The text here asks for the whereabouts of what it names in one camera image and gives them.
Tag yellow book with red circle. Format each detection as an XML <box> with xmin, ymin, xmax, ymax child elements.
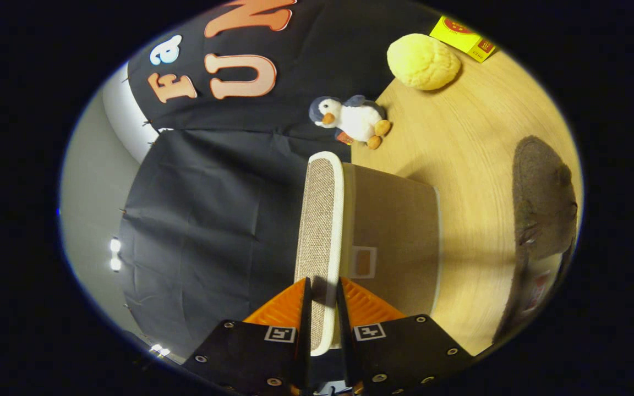
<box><xmin>429</xmin><ymin>15</ymin><xmax>498</xmax><ymax>63</ymax></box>

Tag penguin plush toy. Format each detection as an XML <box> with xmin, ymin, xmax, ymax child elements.
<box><xmin>309</xmin><ymin>95</ymin><xmax>392</xmax><ymax>150</ymax></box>

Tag brown fuzzy shoe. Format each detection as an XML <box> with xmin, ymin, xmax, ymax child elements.
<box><xmin>492</xmin><ymin>136</ymin><xmax>579</xmax><ymax>346</ymax></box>

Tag brown fabric storage box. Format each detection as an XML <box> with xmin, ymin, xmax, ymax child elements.
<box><xmin>294</xmin><ymin>151</ymin><xmax>443</xmax><ymax>357</ymax></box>

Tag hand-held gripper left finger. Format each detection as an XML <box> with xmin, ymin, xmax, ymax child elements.
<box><xmin>181</xmin><ymin>277</ymin><xmax>313</xmax><ymax>396</ymax></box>

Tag yellow bread plush toy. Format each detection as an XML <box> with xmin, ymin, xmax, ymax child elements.
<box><xmin>386</xmin><ymin>33</ymin><xmax>462</xmax><ymax>91</ymax></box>

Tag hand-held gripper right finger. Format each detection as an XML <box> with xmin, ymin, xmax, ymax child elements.
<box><xmin>336</xmin><ymin>277</ymin><xmax>474</xmax><ymax>396</ymax></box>

